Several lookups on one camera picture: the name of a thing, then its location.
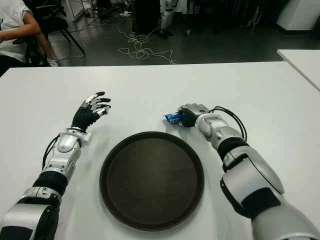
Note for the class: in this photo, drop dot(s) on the right robot hand black silver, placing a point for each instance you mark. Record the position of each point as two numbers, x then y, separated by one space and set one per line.
193 111

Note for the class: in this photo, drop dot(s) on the left robot hand black silver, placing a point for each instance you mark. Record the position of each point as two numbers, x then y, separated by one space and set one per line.
83 117

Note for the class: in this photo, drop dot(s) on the blue Oreo cookie pack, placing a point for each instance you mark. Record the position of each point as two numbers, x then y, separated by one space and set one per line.
172 118

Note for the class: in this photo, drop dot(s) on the left robot arm silver black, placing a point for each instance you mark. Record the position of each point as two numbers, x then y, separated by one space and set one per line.
62 155

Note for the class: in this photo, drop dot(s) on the right robot arm silver black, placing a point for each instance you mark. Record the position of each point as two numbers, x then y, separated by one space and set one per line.
245 170

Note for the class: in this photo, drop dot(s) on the round dark brown tray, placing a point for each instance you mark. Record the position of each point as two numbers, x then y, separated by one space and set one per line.
151 177

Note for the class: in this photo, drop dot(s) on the black stand with caster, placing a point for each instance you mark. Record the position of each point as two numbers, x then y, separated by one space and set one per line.
188 30

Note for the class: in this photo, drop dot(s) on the silver humanoid robot legs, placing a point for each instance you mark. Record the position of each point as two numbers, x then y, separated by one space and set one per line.
166 18

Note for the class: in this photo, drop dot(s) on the black office chair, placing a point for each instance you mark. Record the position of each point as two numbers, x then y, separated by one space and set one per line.
53 22

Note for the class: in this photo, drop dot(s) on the black cabinet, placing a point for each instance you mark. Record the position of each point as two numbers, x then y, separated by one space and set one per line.
147 17

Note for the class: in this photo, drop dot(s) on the white storage unit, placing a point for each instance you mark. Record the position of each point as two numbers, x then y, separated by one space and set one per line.
75 8

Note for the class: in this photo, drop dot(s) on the seated person in white shirt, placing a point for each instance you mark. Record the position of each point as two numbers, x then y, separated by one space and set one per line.
12 27

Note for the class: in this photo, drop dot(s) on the white side table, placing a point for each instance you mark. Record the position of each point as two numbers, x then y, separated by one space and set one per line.
303 60

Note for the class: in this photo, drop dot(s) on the white angled cabinet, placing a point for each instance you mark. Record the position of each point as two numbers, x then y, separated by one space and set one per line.
297 15

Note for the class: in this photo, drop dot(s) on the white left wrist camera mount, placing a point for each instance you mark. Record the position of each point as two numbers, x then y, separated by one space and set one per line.
87 138

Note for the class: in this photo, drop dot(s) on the folded metal frame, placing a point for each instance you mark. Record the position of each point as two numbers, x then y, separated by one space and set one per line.
255 16

